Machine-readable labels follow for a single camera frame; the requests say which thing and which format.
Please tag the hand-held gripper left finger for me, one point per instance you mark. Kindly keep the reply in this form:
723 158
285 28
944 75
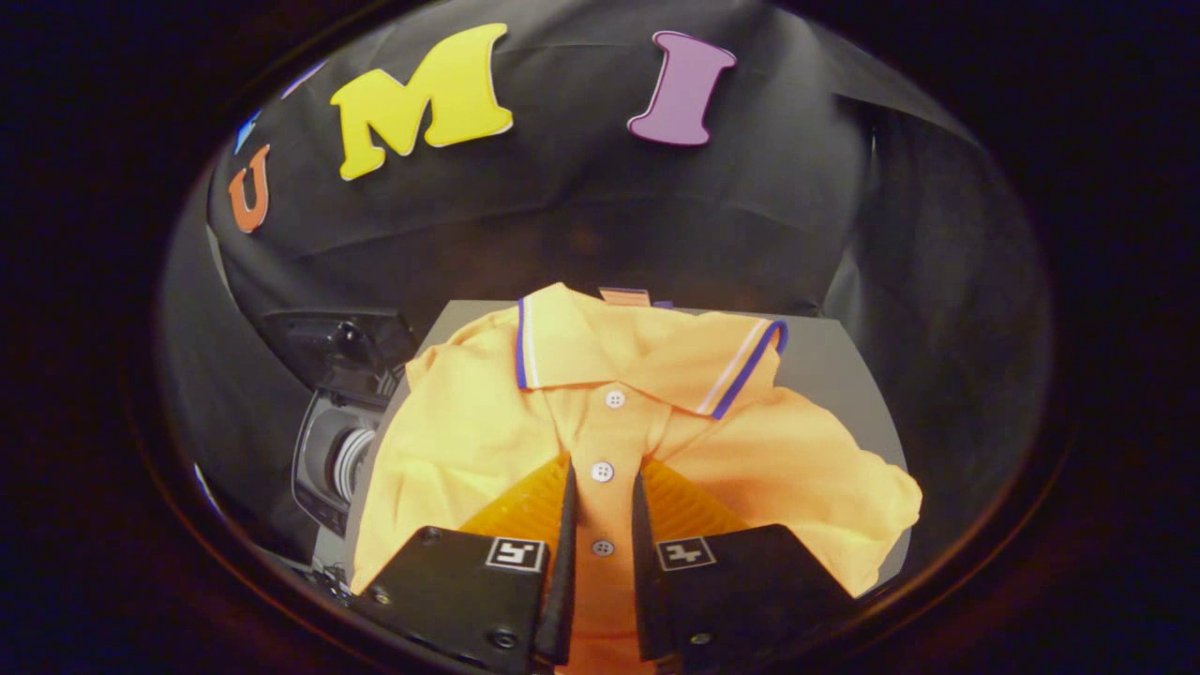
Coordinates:
561 562

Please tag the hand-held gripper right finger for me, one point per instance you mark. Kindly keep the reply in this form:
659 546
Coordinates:
645 562

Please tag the orange polo shirt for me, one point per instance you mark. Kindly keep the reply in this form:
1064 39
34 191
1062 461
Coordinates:
469 441

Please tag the dark grey washing machine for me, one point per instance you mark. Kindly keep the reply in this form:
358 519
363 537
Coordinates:
323 450

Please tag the grey metal cabinet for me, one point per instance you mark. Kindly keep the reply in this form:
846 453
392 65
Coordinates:
825 366

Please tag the black backdrop cloth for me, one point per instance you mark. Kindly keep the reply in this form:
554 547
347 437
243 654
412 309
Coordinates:
581 206

